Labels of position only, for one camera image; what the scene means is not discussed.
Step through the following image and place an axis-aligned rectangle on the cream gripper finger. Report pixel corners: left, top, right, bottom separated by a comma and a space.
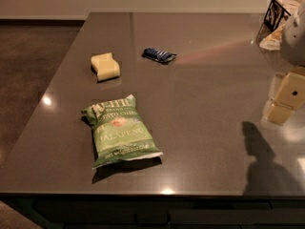
263, 100, 295, 125

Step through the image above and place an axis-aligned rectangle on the green jalapeno chip bag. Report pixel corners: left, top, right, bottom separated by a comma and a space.
81, 94, 162, 169

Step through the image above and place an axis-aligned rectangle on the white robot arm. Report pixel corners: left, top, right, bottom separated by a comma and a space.
261, 2, 305, 125

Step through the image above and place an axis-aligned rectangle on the blue rxbar blueberry bar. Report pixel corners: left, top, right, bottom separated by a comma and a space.
142, 48, 176, 64

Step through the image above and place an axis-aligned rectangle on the white snack packet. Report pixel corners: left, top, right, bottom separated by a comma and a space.
259, 26, 284, 51

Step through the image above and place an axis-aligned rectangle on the yellow sponge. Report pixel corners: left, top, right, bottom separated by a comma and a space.
91, 52, 120, 81

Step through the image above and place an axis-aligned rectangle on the black wire basket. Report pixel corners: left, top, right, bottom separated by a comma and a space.
264, 0, 300, 31

